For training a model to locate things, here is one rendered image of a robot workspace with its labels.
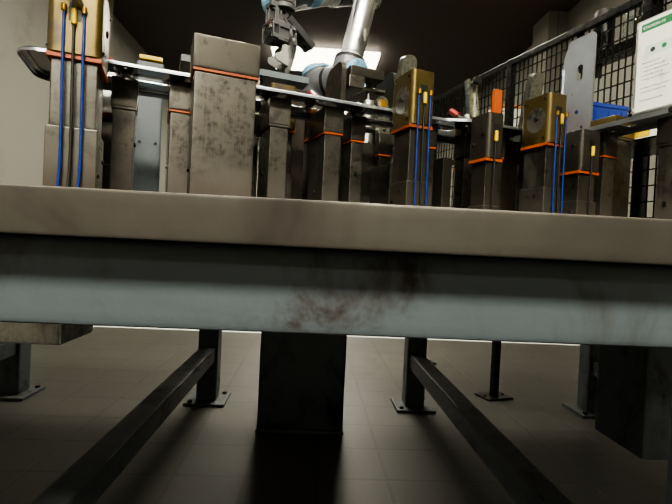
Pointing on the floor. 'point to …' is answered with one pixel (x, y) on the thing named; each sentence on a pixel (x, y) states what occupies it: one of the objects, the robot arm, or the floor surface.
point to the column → (301, 383)
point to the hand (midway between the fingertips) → (286, 74)
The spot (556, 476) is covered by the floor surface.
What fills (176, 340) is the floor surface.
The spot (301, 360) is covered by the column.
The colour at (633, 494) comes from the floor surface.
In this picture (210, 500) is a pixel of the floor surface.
